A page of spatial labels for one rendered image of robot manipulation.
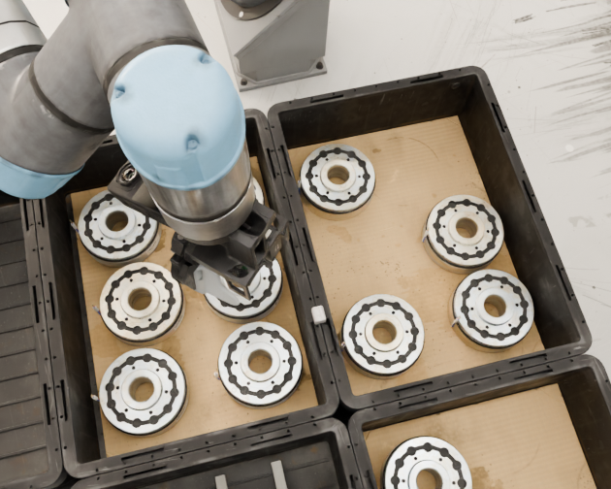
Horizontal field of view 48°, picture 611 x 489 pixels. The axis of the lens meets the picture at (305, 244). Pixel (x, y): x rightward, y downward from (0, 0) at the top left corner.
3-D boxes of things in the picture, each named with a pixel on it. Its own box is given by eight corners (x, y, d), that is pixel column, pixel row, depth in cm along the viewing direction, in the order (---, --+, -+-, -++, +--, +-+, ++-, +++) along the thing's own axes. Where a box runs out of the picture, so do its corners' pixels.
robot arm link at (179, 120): (206, 9, 41) (261, 126, 39) (226, 103, 52) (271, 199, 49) (80, 55, 40) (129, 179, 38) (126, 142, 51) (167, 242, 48)
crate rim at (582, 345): (264, 114, 91) (264, 105, 89) (478, 73, 94) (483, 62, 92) (341, 415, 77) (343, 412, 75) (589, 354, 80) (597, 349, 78)
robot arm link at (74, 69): (11, 16, 50) (56, 142, 47) (89, -102, 44) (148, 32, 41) (102, 40, 56) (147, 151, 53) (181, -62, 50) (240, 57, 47)
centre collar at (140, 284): (117, 285, 86) (116, 284, 86) (157, 277, 87) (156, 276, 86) (123, 323, 85) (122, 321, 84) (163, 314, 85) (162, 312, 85)
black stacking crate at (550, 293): (267, 150, 100) (265, 108, 89) (460, 112, 103) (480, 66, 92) (337, 424, 86) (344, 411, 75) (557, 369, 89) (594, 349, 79)
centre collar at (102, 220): (97, 207, 90) (96, 205, 90) (136, 203, 91) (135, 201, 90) (99, 242, 88) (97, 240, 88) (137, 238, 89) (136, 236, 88)
